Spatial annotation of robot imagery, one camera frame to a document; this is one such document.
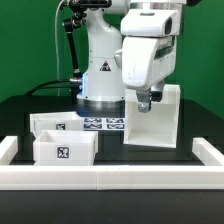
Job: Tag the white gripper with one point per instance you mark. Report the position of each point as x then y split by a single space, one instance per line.
148 53

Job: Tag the white drawer cabinet frame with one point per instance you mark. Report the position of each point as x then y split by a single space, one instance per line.
158 127

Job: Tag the white drawer box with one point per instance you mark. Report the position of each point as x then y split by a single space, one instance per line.
65 148
55 121

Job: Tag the white front drawer box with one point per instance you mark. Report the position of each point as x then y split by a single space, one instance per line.
65 148

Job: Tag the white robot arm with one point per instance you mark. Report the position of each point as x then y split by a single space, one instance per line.
117 45

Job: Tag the white marker sheet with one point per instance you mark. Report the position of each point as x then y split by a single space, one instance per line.
96 123

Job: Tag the white right fence rail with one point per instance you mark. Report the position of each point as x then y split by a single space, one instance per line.
207 153

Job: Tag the white fence rail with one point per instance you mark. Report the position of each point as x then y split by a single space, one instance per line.
207 153
111 177
8 149

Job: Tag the white left fence rail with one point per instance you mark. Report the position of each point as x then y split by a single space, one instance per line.
8 149

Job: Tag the white front fence rail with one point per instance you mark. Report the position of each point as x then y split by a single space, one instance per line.
111 177

